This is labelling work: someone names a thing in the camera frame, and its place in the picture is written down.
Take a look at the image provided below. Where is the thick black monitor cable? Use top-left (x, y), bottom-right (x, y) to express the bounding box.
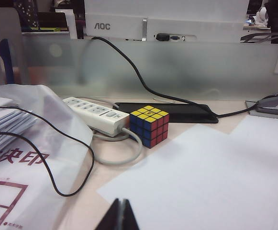
top-left (90, 36), bottom-right (260, 118)

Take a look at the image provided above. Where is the black box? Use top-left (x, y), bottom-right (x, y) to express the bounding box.
top-left (37, 11), bottom-right (69, 31)

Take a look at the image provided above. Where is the translucent plastic bag red print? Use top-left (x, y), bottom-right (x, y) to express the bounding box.
top-left (0, 83), bottom-right (94, 230)

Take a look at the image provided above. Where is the thin black cable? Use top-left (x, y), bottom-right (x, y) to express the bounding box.
top-left (0, 105), bottom-right (96, 197)

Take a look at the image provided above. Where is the coloured Rubik's cube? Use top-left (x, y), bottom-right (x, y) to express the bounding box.
top-left (129, 105), bottom-right (170, 149)

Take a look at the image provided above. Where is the black patterned bag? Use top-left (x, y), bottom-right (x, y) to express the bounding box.
top-left (12, 0), bottom-right (39, 32)

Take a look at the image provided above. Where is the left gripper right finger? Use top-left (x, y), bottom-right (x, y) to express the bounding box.
top-left (122, 199), bottom-right (140, 230)

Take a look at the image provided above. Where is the grey flat plate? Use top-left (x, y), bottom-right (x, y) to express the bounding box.
top-left (245, 100), bottom-right (278, 117)

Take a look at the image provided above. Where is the blue chair back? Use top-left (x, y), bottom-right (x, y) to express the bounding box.
top-left (0, 38), bottom-right (15, 85)

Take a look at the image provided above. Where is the frosted glass desk partition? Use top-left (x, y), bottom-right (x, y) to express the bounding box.
top-left (21, 32), bottom-right (278, 101)

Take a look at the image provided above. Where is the stack of white booklets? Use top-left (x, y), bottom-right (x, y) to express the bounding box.
top-left (0, 95), bottom-right (39, 166)

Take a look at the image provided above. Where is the grey stapler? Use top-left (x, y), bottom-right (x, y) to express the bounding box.
top-left (256, 92), bottom-right (278, 115)

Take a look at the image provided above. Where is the grey power strip cable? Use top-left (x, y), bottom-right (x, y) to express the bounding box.
top-left (92, 126), bottom-right (144, 165)

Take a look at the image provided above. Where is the white AOC monitor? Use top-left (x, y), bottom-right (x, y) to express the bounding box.
top-left (84, 0), bottom-right (249, 42)

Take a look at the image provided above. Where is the white power strip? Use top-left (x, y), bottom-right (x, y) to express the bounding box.
top-left (62, 96), bottom-right (130, 138)

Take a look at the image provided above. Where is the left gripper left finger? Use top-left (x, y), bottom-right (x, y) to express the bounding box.
top-left (106, 198), bottom-right (124, 230)

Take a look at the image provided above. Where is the white paper sheet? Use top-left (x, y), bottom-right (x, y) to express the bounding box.
top-left (97, 123), bottom-right (278, 230)
top-left (229, 116), bottom-right (278, 144)

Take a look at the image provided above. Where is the white divider panel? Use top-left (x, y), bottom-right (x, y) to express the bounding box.
top-left (0, 7), bottom-right (29, 86)

